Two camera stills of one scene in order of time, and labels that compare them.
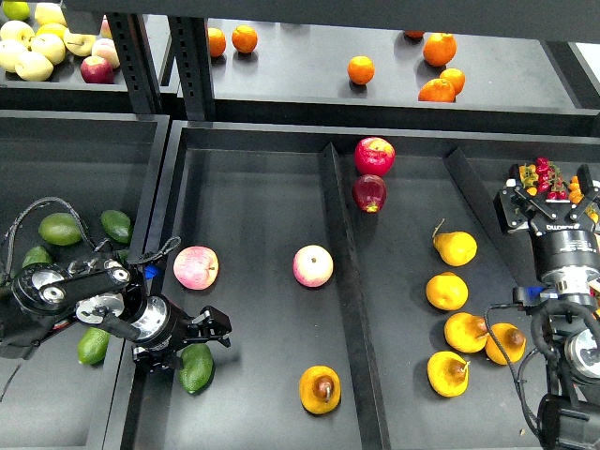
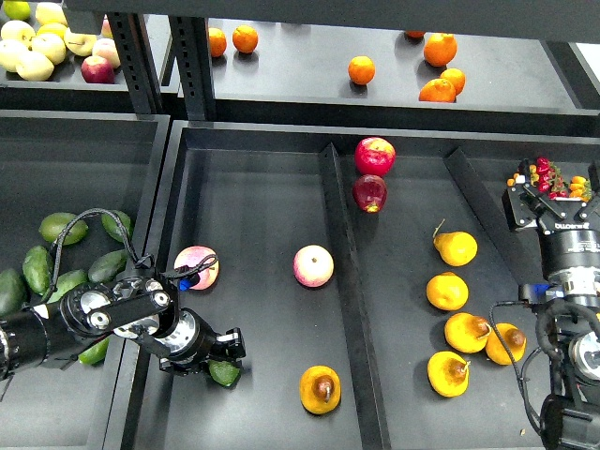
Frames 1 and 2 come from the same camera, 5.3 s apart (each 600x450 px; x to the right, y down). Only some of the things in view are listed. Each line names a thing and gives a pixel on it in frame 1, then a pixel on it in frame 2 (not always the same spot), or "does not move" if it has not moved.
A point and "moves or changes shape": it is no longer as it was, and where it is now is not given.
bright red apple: (374, 157) does not move
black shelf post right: (191, 60) does not move
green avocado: (197, 367) moves or changes shape
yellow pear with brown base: (320, 389) does not move
